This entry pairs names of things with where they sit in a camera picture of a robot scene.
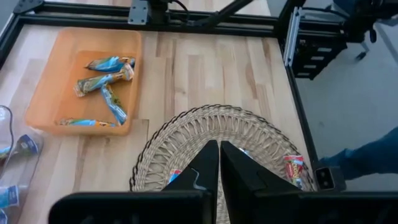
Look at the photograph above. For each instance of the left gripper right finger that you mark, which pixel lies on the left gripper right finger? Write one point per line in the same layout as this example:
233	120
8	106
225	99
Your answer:
239	174

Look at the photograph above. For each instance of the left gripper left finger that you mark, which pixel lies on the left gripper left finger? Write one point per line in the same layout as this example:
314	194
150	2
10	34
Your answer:
205	174

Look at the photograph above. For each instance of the blue and tan granola bar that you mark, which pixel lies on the blue and tan granola bar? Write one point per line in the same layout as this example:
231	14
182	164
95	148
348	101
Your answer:
84	122
93	83

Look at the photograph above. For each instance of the blue chocolate chip granola bar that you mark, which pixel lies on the blue chocolate chip granola bar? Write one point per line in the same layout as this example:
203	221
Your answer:
28	144

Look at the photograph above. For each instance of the round wicker basket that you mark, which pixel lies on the round wicker basket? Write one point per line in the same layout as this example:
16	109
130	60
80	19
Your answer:
217	124

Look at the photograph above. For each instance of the person's leg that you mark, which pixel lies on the person's leg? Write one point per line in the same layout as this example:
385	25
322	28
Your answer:
373	155

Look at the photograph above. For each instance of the clear plastic bin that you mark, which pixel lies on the clear plastic bin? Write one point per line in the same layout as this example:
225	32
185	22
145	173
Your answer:
28	161

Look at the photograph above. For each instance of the black table-level camera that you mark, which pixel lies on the black table-level camera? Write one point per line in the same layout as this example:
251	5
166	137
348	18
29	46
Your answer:
325	179

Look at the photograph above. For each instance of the black slotted bracket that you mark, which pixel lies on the black slotted bracket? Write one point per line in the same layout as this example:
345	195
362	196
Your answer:
317	53

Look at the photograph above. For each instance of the silver aluminium upright post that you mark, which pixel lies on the silver aluminium upright post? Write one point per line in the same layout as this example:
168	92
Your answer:
293	34

